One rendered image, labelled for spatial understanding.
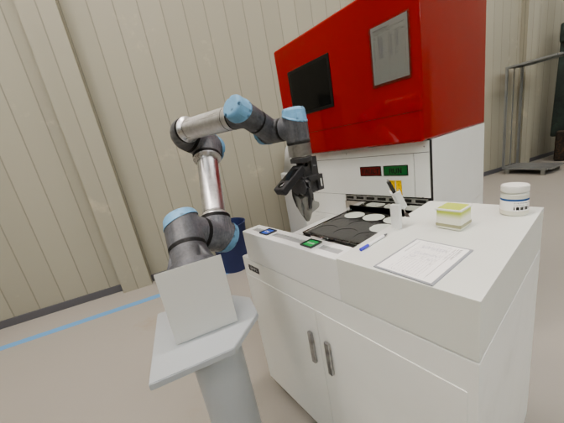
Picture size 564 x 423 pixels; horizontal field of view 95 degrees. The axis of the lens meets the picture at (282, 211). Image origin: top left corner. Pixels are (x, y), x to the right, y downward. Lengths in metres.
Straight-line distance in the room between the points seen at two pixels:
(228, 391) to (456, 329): 0.66
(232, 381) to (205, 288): 0.32
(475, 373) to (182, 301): 0.71
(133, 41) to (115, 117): 0.78
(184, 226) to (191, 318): 0.27
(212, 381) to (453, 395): 0.63
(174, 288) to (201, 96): 2.81
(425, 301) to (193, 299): 0.59
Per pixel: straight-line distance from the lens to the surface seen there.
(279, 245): 0.99
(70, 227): 3.53
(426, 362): 0.80
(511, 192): 1.08
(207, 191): 1.03
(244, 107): 0.80
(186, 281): 0.79
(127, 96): 3.38
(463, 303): 0.65
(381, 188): 1.38
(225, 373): 0.94
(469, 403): 0.82
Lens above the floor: 1.32
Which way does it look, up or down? 15 degrees down
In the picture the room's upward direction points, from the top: 10 degrees counter-clockwise
